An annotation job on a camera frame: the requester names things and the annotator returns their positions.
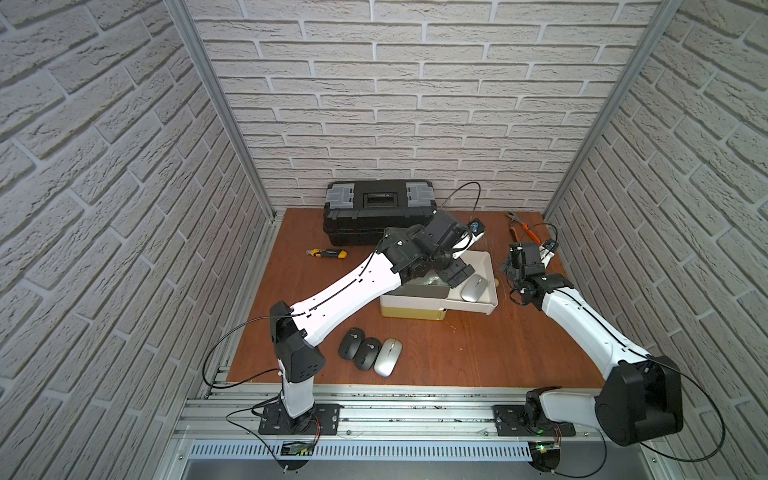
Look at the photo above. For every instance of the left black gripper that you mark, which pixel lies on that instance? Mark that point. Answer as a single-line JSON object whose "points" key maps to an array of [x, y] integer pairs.
{"points": [[454, 271]]}

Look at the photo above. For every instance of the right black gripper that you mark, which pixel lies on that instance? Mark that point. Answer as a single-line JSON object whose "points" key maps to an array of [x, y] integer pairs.
{"points": [[506, 267]]}

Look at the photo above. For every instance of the silver computer mouse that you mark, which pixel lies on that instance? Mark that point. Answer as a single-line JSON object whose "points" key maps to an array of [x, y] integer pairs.
{"points": [[388, 357], [474, 288]]}

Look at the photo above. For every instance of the grey three-drawer storage box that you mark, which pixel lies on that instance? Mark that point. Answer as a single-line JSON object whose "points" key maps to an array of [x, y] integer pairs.
{"points": [[428, 298]]}

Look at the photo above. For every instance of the black computer mouse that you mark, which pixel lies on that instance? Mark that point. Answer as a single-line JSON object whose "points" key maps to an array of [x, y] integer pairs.
{"points": [[351, 343], [367, 353]]}

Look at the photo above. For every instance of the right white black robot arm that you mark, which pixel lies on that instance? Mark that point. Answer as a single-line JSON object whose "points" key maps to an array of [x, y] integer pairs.
{"points": [[641, 398]]}

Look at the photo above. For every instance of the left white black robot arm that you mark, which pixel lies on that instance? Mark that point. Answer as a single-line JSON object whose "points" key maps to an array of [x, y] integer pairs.
{"points": [[403, 254]]}

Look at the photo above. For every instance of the black plastic toolbox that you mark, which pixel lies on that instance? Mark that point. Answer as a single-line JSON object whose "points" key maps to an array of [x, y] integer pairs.
{"points": [[356, 213]]}

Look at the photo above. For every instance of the yellow black utility knife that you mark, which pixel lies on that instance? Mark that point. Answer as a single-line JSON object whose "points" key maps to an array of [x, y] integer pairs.
{"points": [[328, 253]]}

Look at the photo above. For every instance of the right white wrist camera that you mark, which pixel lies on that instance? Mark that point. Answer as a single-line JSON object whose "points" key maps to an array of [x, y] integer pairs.
{"points": [[547, 251]]}

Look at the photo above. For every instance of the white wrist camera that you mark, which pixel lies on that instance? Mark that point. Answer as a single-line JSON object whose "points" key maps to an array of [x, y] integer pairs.
{"points": [[472, 233], [547, 251]]}

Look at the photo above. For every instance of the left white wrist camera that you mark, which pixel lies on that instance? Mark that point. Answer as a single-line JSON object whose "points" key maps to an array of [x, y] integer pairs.
{"points": [[472, 233]]}

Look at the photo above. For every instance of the orange handled pliers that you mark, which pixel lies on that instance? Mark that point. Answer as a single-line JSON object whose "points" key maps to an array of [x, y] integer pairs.
{"points": [[518, 229]]}

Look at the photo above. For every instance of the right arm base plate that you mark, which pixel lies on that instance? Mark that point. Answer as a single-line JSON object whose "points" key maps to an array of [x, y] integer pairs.
{"points": [[521, 420]]}

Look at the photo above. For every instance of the aluminium front rail frame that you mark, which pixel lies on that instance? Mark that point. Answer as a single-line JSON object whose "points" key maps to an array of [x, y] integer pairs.
{"points": [[366, 423]]}

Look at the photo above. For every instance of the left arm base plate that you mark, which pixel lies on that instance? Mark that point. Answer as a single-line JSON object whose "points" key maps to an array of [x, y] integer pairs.
{"points": [[298, 419]]}

